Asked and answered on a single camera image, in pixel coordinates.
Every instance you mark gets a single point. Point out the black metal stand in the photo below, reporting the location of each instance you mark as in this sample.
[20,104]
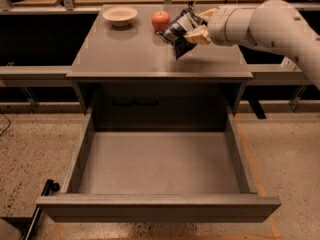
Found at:
[50,186]

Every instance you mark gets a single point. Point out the open grey drawer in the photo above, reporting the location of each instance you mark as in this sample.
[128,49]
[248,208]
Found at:
[181,160]

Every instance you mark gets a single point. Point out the red apple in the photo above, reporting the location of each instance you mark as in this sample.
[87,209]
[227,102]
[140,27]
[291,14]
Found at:
[160,20]

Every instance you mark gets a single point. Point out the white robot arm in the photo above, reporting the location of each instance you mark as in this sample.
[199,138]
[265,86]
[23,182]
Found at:
[274,26]

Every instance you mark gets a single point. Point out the grey wall rail shelf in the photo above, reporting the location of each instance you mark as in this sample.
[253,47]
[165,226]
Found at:
[34,76]

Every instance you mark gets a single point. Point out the clear sanitizer pump bottle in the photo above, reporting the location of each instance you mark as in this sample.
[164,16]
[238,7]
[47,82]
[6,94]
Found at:
[287,64]

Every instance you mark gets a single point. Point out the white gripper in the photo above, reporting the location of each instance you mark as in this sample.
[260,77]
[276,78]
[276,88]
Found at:
[219,26]

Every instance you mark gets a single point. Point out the blue chip bag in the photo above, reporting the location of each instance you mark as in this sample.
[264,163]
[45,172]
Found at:
[174,33]

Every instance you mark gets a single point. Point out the grey cabinet counter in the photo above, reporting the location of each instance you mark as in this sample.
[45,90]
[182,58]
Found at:
[130,79]

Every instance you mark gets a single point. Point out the white ceramic bowl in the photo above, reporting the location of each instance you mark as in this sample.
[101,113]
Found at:
[120,16]

